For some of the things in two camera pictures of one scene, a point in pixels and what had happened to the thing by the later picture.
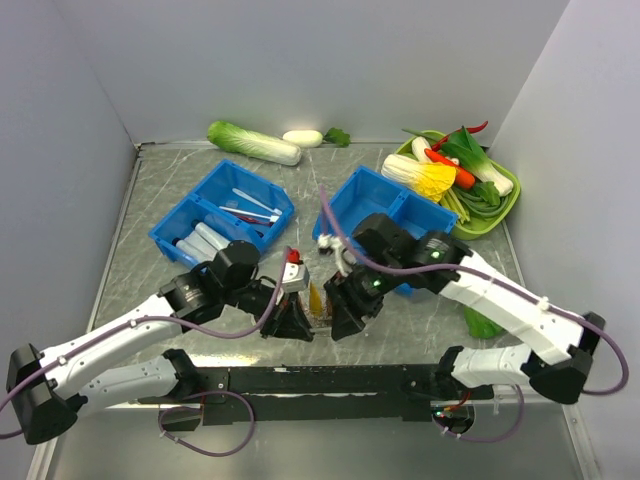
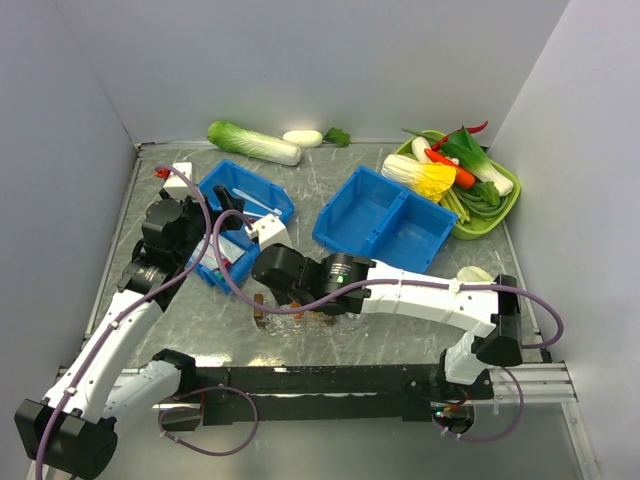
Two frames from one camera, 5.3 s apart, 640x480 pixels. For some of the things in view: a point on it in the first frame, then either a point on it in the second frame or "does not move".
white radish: [304, 138] does not move
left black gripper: [290, 321] -> [227, 201]
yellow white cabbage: [431, 179] does not move
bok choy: [462, 143] does not move
